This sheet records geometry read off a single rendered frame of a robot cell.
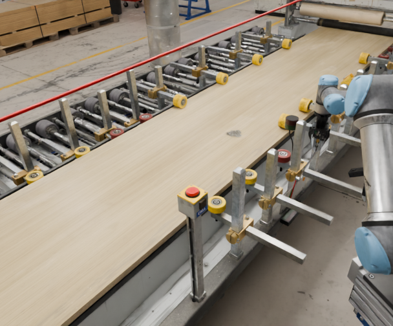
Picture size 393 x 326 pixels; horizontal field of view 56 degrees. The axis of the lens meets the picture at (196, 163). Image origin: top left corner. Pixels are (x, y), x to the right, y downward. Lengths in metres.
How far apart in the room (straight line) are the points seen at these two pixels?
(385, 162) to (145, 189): 1.02
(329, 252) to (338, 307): 0.42
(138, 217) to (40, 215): 0.42
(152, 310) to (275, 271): 1.13
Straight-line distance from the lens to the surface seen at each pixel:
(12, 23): 7.23
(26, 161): 2.04
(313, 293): 2.46
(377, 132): 1.09
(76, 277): 1.40
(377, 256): 1.02
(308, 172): 1.87
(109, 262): 1.41
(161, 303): 1.61
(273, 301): 2.38
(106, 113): 2.22
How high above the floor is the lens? 1.94
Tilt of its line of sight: 35 degrees down
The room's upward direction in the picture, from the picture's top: 2 degrees counter-clockwise
